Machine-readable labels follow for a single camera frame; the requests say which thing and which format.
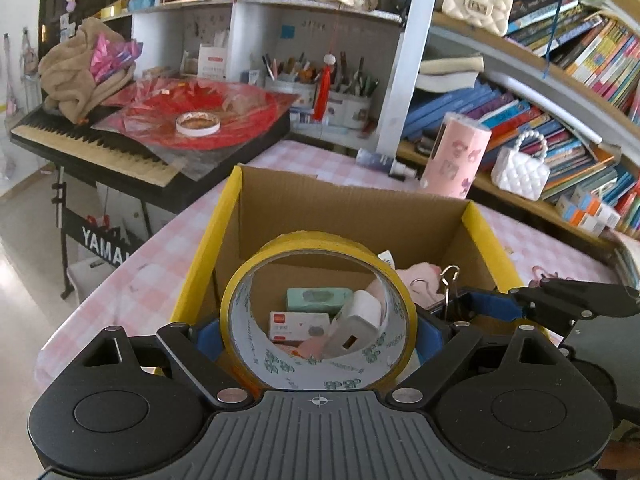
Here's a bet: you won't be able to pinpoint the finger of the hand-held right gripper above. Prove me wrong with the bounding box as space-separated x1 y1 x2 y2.
470 279 640 333

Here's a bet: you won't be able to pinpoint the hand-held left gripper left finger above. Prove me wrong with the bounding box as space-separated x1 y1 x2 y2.
50 319 248 407

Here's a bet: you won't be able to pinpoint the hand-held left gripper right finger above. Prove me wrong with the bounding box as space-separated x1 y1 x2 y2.
390 310 586 406

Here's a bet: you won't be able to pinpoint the black binder clip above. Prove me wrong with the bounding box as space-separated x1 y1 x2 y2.
439 265 473 321

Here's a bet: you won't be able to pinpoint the pink pig plush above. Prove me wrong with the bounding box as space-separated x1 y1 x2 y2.
397 261 443 306

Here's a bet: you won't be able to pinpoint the white usb charger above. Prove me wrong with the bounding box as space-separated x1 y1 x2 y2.
322 289 387 361

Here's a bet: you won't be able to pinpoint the small white box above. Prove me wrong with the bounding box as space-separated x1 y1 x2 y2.
269 311 332 343

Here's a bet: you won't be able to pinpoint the small teal box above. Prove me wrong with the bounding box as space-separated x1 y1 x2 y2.
286 287 353 312

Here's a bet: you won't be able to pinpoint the yellow tape roll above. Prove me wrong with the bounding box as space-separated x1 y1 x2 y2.
220 231 418 391

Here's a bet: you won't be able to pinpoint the yellow cardboard box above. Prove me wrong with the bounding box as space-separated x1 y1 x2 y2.
155 164 526 376

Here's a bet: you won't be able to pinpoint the stack of papers and workbooks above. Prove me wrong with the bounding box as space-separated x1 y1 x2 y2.
612 232 640 291

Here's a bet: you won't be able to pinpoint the pink printed table mat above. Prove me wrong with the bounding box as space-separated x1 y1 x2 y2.
35 140 640 391

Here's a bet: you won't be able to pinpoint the orange and white box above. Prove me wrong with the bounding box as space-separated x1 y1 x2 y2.
555 196 598 234
570 186 622 227

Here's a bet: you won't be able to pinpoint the white quilted handbag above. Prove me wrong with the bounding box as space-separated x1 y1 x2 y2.
491 131 551 201

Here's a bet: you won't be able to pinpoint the pink cartoon canister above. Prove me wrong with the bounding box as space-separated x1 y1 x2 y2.
420 112 493 200

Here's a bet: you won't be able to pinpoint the black keyboard stand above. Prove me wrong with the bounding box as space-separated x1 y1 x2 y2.
50 160 166 302

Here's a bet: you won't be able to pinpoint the dark blue tube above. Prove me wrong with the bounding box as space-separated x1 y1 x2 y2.
356 149 418 181

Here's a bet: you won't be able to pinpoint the white tape roll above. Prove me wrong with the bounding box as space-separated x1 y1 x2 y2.
175 112 222 139

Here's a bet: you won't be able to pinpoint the black piano keyboard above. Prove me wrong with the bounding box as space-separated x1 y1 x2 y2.
10 105 291 214

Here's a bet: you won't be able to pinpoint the thick beige book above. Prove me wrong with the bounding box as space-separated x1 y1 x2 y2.
417 55 486 92

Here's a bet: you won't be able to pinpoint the white pen holder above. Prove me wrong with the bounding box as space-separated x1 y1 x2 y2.
327 52 376 129
262 52 318 111

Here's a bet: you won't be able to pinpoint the white bookshelf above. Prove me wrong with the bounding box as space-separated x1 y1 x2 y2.
390 0 640 261

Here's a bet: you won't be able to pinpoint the red tassel ornament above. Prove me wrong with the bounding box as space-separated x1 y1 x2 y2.
312 52 337 122

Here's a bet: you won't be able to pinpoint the row of colourful paperback books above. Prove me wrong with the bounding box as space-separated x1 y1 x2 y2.
505 0 640 121

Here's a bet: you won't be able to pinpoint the white card box red label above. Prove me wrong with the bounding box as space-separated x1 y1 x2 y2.
196 44 230 81

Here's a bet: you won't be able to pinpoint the pink plastic packets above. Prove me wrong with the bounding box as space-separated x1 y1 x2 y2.
90 32 144 84

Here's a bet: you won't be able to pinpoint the beige towel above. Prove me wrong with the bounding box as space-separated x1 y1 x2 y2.
39 17 136 124

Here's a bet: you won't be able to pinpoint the white side shelf unit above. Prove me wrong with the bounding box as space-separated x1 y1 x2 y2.
100 0 406 151

